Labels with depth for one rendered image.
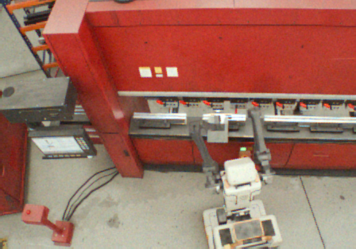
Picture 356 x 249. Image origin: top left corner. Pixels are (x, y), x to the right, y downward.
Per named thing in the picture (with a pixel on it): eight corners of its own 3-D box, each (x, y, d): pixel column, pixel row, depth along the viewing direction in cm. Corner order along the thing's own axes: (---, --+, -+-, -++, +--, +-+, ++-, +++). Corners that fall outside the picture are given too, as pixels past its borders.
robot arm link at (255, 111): (248, 106, 273) (261, 104, 273) (245, 109, 287) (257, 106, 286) (259, 163, 267) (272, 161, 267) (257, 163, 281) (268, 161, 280)
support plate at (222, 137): (207, 142, 312) (207, 142, 311) (208, 117, 326) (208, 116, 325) (227, 142, 309) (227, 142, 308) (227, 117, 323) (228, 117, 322)
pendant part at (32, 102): (44, 162, 305) (-5, 110, 234) (49, 138, 319) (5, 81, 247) (99, 161, 300) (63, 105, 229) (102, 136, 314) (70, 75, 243)
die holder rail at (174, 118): (135, 122, 345) (133, 118, 337) (136, 118, 348) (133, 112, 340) (186, 124, 338) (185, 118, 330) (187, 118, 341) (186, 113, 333)
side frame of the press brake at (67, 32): (121, 177, 410) (40, 33, 218) (133, 116, 455) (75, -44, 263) (143, 179, 407) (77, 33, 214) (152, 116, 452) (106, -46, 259)
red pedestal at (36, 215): (53, 245, 375) (17, 223, 305) (59, 223, 388) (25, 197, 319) (70, 247, 372) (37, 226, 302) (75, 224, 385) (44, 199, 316)
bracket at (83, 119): (48, 140, 313) (45, 136, 307) (56, 117, 326) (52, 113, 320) (90, 142, 307) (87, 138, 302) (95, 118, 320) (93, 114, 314)
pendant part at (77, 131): (46, 157, 292) (27, 137, 262) (48, 145, 298) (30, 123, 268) (96, 156, 287) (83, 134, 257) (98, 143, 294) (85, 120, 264)
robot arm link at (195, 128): (184, 130, 251) (197, 129, 247) (189, 119, 262) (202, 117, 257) (205, 176, 273) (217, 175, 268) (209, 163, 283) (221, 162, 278)
